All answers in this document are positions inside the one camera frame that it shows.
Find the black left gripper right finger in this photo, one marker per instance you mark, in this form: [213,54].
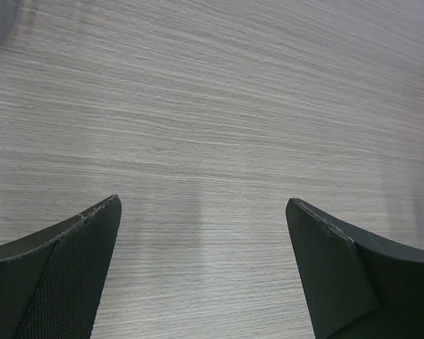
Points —
[357,284]

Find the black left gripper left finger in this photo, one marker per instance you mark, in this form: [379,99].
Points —
[51,281]

